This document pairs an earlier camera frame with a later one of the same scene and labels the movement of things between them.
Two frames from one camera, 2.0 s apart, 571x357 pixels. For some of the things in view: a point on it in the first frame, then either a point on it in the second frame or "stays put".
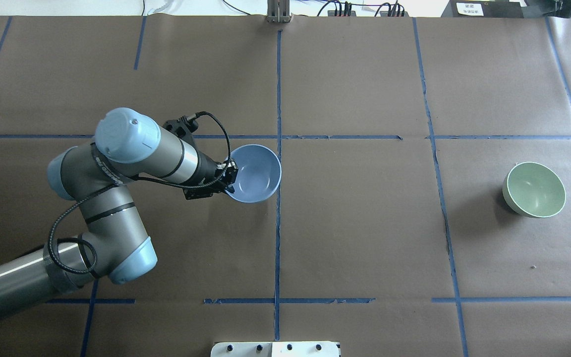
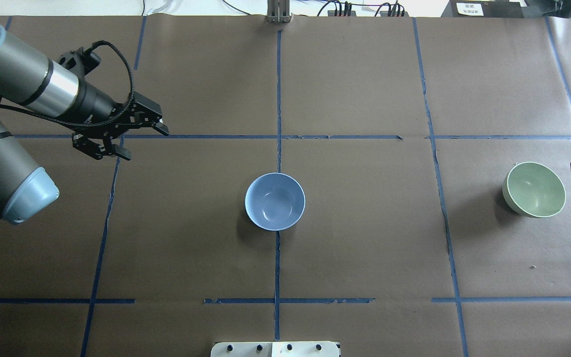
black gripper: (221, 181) to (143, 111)
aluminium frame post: (278, 12) stays put
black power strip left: (332, 13) stays put
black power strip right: (394, 14) stays put
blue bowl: (259, 174) to (274, 201)
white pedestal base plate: (275, 349) stays put
